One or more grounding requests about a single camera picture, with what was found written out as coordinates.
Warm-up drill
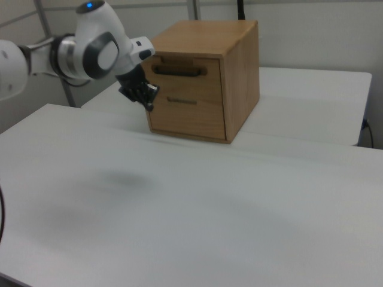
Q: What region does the black cable on robot arm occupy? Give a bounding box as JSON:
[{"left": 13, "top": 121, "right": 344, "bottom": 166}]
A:
[{"left": 59, "top": 74, "right": 91, "bottom": 88}]

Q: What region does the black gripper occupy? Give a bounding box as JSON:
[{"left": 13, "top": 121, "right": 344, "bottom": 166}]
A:
[{"left": 115, "top": 65, "right": 160, "bottom": 113}]

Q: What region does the wooden drawer cabinet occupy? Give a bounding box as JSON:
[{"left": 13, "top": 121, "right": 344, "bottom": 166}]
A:
[{"left": 142, "top": 20, "right": 260, "bottom": 145}]

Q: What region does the wooden drawer with black handle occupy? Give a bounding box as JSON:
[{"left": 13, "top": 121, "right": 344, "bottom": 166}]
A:
[{"left": 142, "top": 56, "right": 224, "bottom": 101}]

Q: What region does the black post behind cabinet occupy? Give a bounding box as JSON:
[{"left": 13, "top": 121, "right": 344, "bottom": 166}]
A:
[{"left": 236, "top": 0, "right": 247, "bottom": 21}]

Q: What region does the black cable at table edge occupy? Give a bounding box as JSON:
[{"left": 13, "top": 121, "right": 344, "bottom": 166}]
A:
[{"left": 0, "top": 178, "right": 7, "bottom": 242}]

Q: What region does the black cable beside table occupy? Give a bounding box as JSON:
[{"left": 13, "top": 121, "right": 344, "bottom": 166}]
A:
[{"left": 363, "top": 118, "right": 375, "bottom": 148}]

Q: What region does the grey metal frame post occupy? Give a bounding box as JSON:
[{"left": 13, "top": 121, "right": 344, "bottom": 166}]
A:
[{"left": 33, "top": 0, "right": 75, "bottom": 108}]

